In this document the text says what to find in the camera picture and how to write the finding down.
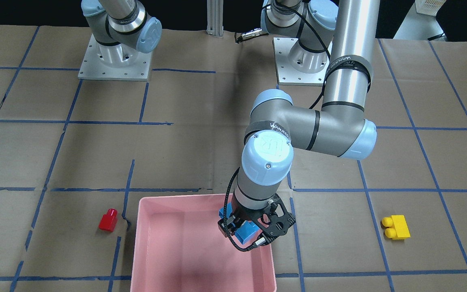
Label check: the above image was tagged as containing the red toy block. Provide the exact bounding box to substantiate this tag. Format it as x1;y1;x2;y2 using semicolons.
98;208;118;232

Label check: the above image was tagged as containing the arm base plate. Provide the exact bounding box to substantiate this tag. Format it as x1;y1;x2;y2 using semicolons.
273;37;329;87
78;35;152;82

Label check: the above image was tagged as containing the yellow toy block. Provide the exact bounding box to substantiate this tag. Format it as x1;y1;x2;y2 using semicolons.
381;215;410;240

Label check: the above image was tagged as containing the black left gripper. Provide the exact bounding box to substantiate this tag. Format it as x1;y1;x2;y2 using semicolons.
218;194;296;244

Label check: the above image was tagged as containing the blue toy block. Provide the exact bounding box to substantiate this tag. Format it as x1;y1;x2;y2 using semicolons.
219;203;261;245

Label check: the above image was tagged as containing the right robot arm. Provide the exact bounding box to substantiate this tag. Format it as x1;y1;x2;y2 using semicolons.
0;0;162;167

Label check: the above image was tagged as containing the aluminium frame post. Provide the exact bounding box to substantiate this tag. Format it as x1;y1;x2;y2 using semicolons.
206;0;224;39

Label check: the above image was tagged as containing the pink plastic box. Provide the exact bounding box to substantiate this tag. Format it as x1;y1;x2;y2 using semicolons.
130;194;277;292

